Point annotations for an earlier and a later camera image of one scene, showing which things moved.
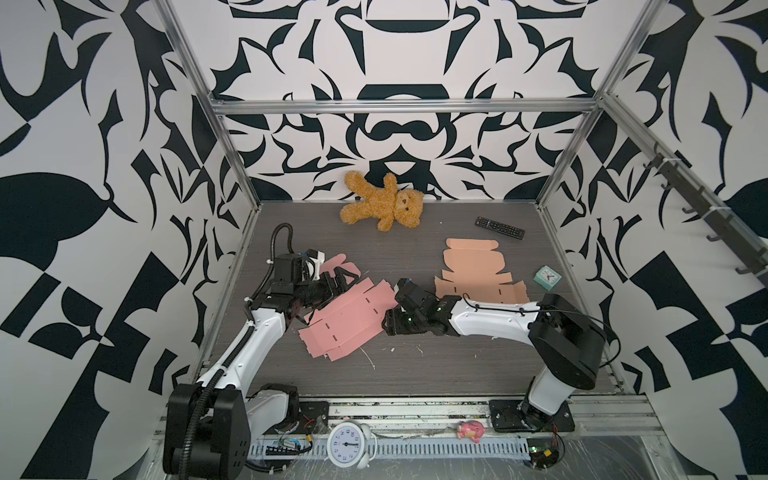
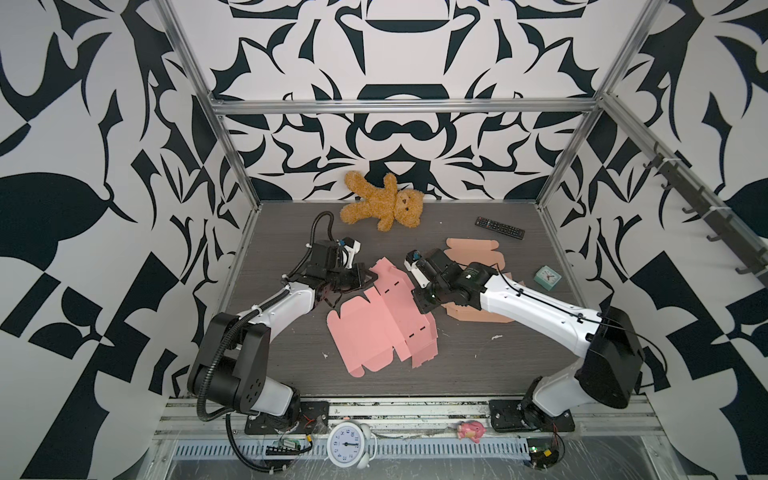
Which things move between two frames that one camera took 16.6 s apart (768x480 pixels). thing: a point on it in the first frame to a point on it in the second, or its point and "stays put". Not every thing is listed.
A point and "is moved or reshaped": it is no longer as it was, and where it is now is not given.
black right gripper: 392,322 to 420,302
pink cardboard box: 349,317 is moved or reshaped
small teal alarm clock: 547,277 stays put
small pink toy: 471,429 stays put
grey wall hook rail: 732,232 stays put
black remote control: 511,231 stays put
